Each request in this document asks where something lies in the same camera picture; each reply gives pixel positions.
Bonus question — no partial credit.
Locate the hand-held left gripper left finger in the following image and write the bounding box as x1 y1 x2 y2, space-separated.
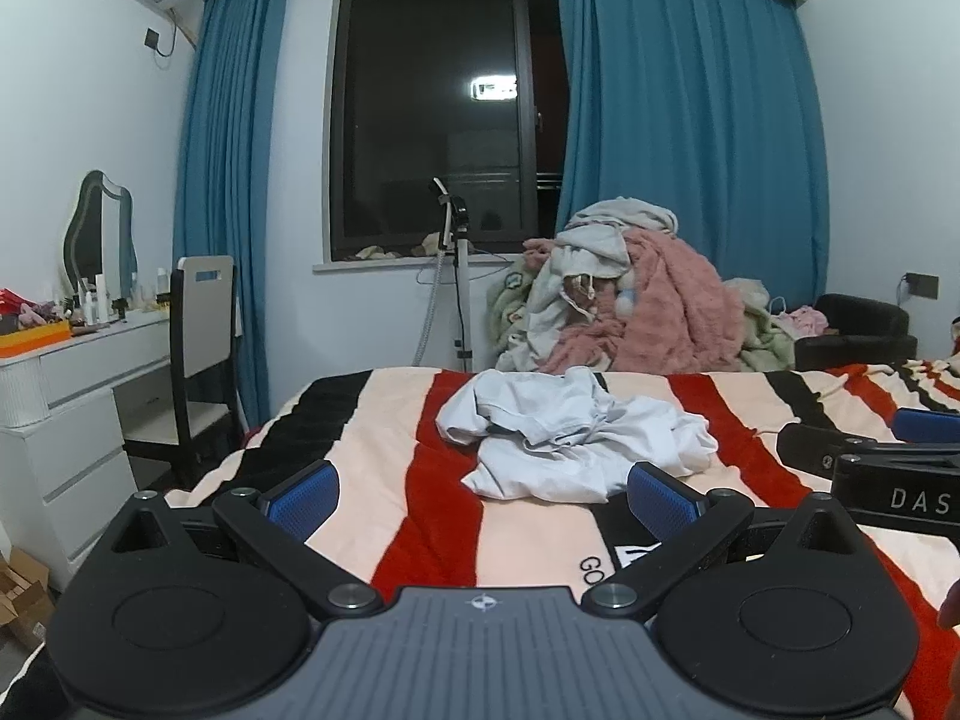
105 459 387 620

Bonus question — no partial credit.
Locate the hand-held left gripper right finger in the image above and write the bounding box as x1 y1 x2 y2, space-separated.
581 461 863 620

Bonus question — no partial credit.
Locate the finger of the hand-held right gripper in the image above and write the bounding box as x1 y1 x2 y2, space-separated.
776 424 960 475
894 408 960 445

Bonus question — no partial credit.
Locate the light blue shirt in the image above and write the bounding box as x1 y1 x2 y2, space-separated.
436 366 719 503

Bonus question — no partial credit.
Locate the pile of clothes and blankets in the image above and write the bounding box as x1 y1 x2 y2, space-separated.
486 259 796 372

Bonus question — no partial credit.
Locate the striped fleece blanket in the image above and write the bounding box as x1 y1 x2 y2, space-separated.
0 360 960 720

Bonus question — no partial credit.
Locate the black armchair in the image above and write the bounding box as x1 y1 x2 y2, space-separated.
793 292 920 372

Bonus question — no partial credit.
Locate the pink garment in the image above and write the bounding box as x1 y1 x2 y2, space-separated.
772 305 830 338

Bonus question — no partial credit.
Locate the pink fleece blanket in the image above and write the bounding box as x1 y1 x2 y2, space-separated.
525 229 747 374

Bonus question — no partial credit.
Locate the black and white chair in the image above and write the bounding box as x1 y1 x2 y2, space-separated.
124 255 245 488

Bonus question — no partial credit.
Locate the white dressing table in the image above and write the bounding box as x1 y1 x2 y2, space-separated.
0 311 177 593

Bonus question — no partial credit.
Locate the beige cloth on windowsill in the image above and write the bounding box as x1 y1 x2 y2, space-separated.
356 232 443 262

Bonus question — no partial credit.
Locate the grey hoodie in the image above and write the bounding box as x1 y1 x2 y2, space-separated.
525 197 680 372

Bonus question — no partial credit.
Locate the garment steamer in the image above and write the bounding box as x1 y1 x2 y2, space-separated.
416 176 477 374

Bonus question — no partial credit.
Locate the row of cosmetic bottles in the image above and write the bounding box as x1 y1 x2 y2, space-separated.
75 268 170 327

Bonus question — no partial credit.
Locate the cardboard box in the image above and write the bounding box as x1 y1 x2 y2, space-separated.
0 546 57 650

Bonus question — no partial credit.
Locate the orange box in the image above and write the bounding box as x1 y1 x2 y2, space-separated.
0 321 72 359

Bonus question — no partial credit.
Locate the wavy vanity mirror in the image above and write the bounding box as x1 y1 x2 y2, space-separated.
62 170 137 297

